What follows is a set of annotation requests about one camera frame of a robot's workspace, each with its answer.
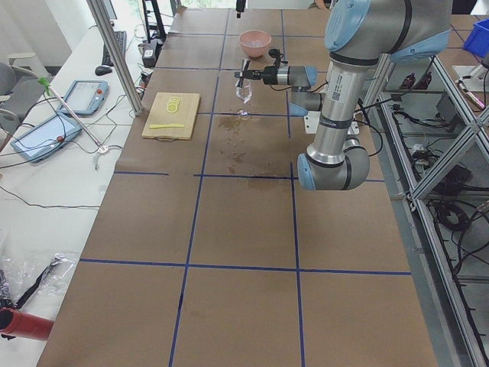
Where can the near blue teach pendant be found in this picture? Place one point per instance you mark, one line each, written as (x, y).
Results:
(46, 138)

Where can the yellow plastic knife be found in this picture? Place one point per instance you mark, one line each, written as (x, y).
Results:
(162, 126)

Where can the clear wine glass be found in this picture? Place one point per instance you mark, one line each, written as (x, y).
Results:
(243, 92)

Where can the red cylinder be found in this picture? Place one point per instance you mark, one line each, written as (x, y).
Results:
(15, 323)

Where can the aluminium frame post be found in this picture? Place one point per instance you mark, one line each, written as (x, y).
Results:
(102, 21)

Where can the far blue teach pendant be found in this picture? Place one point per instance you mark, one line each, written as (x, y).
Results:
(85, 97)

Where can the blue storage bin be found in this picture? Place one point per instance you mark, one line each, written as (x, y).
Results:
(478, 40)

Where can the bamboo cutting board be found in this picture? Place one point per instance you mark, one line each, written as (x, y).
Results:
(187, 111)

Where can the blue teach pendant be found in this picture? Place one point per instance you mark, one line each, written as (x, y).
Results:
(46, 138)
(85, 97)

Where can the clear plastic bag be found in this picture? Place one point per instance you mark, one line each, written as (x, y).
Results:
(25, 278)

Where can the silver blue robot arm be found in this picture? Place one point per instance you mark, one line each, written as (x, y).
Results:
(356, 35)

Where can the silver rod green tip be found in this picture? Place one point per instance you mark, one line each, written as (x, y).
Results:
(101, 148)

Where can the black computer mouse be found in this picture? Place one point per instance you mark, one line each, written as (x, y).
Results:
(102, 70)

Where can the steel cocktail jigger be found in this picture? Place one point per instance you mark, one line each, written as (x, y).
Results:
(240, 75)

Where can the pink ribbed bowl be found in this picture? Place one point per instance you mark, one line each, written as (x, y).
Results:
(255, 34)

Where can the black power supply box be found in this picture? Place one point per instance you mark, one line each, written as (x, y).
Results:
(151, 52)

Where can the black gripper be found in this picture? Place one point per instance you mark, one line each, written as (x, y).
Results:
(269, 74)

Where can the pile of clear ice cubes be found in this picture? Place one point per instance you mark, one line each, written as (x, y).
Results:
(254, 43)

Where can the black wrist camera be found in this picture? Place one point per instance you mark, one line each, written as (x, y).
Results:
(278, 56)

